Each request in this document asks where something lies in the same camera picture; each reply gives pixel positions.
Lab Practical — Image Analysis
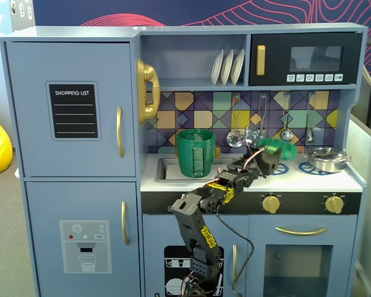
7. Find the steel slotted spatula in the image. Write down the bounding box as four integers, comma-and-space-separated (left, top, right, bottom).
254, 92, 269, 137

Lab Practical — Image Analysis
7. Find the green container lid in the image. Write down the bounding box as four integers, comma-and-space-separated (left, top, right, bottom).
258, 137, 299, 161

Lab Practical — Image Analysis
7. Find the gold toy telephone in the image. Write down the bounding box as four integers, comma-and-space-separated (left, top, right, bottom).
135, 58, 161, 126

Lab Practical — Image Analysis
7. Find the black toy microwave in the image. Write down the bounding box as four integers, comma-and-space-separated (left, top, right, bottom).
248, 31, 363, 87

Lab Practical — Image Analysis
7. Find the blue toy kitchen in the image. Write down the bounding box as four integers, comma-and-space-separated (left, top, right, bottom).
0, 22, 369, 297

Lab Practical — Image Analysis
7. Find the dishwasher door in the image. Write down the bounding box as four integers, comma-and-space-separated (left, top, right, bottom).
142, 214, 249, 297

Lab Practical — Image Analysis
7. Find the gold oven handle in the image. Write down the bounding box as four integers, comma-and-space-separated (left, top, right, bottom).
275, 226, 329, 237

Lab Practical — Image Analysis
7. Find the steel pot lid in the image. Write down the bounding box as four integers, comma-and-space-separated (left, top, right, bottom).
305, 146, 348, 161

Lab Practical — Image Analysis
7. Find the steel ladle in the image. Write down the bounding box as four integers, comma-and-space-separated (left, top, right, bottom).
279, 91, 294, 144

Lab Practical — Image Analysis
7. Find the black power cable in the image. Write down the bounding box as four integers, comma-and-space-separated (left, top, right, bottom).
215, 209, 255, 297

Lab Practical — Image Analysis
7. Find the gold dishwasher handle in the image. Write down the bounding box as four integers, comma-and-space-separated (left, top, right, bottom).
232, 244, 239, 283

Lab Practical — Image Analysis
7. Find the steel skimmer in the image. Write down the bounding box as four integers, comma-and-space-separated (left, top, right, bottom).
226, 92, 245, 148

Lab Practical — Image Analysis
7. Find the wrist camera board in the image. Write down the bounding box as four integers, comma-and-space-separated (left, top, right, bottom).
244, 126, 266, 146

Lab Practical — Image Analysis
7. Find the oven door with window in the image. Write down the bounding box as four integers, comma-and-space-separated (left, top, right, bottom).
247, 214, 359, 297

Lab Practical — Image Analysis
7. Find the small steel spoon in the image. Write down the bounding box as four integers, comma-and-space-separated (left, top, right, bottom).
305, 90, 317, 144

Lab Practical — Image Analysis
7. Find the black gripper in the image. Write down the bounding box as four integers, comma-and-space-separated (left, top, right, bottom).
255, 149, 282, 174

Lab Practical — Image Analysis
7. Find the gold stove knob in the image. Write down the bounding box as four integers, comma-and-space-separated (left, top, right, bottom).
324, 194, 345, 215
262, 194, 281, 215

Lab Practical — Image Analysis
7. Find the white plate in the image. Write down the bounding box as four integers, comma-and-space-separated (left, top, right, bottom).
230, 48, 246, 86
220, 48, 235, 87
210, 49, 225, 87

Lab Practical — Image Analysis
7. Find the gold fridge handle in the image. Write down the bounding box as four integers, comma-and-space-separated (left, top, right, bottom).
121, 200, 130, 246
115, 105, 126, 159

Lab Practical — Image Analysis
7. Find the steel pot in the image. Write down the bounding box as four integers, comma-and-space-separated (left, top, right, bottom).
303, 153, 352, 174

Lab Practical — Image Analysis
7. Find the green ribbed container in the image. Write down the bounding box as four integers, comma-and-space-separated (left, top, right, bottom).
176, 129, 217, 179

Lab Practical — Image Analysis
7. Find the grey sink basin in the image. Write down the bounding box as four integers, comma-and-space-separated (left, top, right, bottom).
155, 157, 236, 183

